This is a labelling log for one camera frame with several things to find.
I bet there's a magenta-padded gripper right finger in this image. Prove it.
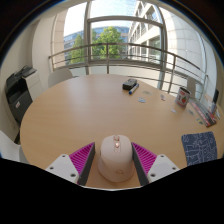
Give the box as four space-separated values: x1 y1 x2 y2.
130 142 181 187

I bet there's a black and white printer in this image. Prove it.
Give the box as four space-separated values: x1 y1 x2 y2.
4 65 44 124

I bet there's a metal balcony railing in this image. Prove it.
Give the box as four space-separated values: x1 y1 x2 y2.
48 42 209 98

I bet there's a blue marker pen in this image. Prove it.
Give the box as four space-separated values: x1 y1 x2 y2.
128 83 140 95

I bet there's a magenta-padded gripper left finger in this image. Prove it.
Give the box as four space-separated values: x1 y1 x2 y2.
44 142 97 187

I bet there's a pale pink computer mouse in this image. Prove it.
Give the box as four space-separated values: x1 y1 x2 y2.
97 134 136 183

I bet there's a blue patterned mouse pad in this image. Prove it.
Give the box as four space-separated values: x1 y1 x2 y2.
181 131 218 167

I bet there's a black upright phone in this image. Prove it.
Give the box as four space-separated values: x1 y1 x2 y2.
212 89 220 104

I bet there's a red and grey magazine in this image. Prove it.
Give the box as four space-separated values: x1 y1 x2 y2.
188 97 221 128

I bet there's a white chair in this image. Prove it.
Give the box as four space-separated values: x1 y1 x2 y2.
186 76 198 98
0 129 29 164
47 68 74 88

